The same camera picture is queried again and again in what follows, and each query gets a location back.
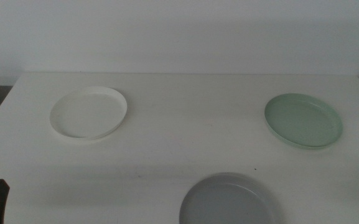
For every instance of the white shallow bowl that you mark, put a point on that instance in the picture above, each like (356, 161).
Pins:
(87, 113)

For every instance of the grey shallow bowl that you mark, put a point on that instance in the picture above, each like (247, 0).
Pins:
(226, 202)

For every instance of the pale green shallow bowl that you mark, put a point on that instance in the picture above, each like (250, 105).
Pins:
(303, 121)

